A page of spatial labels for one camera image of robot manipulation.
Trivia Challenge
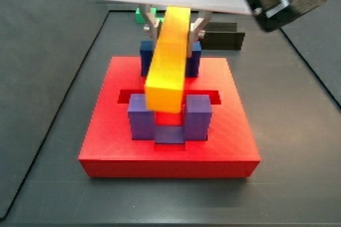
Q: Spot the black angle bracket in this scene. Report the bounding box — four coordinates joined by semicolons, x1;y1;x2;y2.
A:
199;22;245;51

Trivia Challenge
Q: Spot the green stepped block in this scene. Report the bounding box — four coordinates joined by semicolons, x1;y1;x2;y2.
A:
135;8;165;24

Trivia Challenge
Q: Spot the purple U-shaped block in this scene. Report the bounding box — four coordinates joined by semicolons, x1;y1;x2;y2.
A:
128;94;213;144

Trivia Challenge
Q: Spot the red base board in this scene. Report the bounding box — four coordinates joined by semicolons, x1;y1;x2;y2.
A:
79;57;261;178

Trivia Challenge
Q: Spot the blue U-shaped block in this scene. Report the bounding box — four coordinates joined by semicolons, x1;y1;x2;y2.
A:
140;41;201;78

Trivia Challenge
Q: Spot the yellow long block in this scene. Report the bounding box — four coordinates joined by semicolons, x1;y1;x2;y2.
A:
144;7;190;114

